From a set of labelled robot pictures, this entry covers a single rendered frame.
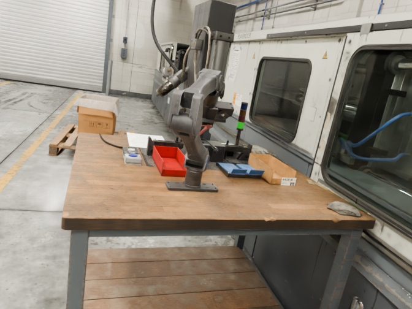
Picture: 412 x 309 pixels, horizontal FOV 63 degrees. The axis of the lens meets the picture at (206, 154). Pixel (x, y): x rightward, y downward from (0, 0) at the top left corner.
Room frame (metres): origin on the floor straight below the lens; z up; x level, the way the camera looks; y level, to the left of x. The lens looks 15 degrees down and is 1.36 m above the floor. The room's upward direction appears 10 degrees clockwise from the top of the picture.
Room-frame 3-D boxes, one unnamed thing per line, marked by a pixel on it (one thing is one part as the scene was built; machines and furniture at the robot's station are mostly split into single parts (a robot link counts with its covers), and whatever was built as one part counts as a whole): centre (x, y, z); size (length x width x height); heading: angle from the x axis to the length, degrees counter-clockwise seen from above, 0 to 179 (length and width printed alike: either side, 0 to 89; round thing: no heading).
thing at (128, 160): (1.38, 0.31, 0.90); 0.07 x 0.07 x 0.06; 20
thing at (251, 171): (1.50, -0.21, 0.93); 0.15 x 0.07 x 0.03; 22
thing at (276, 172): (1.54, -0.32, 0.93); 0.25 x 0.13 x 0.08; 20
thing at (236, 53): (3.31, -0.12, 1.41); 0.25 x 0.01 x 0.33; 17
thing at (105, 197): (1.47, 0.00, 0.45); 1.12 x 0.99 x 0.90; 110
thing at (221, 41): (1.63, 0.03, 1.37); 0.11 x 0.09 x 0.30; 110
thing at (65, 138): (4.50, 1.53, 0.07); 1.20 x 1.00 x 0.14; 14
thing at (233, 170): (1.47, -0.13, 0.93); 0.15 x 0.07 x 0.03; 24
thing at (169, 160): (1.41, 0.15, 0.93); 0.25 x 0.12 x 0.06; 20
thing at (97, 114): (4.79, 1.64, 0.40); 0.67 x 0.60 x 0.50; 12
